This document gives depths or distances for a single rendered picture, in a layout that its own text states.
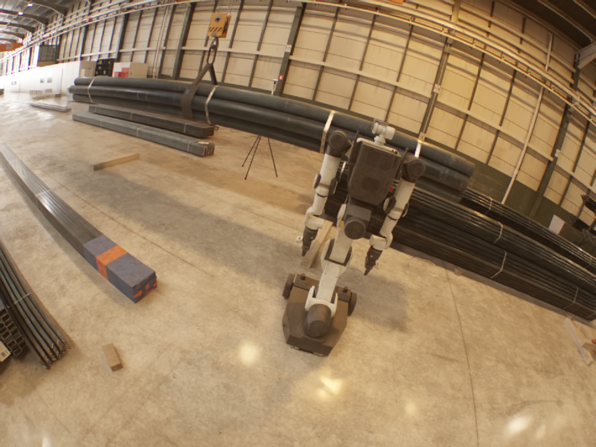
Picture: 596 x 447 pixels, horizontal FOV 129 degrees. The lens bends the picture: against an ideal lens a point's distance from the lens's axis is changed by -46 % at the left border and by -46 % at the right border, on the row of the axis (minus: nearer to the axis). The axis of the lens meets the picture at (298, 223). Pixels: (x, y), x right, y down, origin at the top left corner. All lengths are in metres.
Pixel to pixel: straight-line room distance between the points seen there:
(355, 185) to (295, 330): 0.99
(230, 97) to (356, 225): 1.99
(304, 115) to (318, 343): 1.93
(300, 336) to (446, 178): 1.79
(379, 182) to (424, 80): 9.83
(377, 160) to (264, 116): 1.53
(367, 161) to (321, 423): 1.45
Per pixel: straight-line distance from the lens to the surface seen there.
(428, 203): 3.71
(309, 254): 2.62
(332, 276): 1.82
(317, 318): 1.63
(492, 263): 4.21
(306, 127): 2.45
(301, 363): 1.83
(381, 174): 1.30
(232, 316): 1.98
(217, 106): 2.84
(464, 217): 3.89
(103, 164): 4.70
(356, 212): 1.40
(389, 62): 11.04
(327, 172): 1.44
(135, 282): 1.99
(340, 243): 1.69
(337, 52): 11.29
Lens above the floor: 1.50
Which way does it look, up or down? 26 degrees down
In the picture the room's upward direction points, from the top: 15 degrees clockwise
